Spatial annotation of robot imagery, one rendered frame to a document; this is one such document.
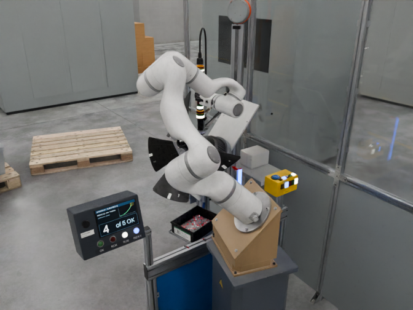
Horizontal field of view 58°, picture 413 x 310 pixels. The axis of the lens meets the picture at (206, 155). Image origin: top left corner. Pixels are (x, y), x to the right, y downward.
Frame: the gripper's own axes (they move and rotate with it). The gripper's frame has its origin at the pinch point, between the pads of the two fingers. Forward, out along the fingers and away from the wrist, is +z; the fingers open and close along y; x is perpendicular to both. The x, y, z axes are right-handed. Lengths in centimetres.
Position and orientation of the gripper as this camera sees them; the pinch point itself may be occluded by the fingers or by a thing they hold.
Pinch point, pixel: (200, 95)
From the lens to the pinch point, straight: 202.5
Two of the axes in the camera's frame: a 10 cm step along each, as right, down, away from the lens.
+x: 0.0, -9.1, -4.1
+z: -5.7, -3.4, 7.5
